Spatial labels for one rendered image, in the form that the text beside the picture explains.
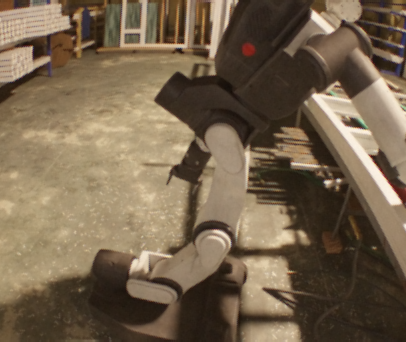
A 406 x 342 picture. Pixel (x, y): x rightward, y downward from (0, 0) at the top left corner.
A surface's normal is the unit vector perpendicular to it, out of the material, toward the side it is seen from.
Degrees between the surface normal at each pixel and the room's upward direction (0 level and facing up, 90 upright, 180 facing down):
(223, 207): 90
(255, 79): 105
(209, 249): 90
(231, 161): 90
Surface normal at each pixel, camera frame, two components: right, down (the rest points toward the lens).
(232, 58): -0.04, 0.59
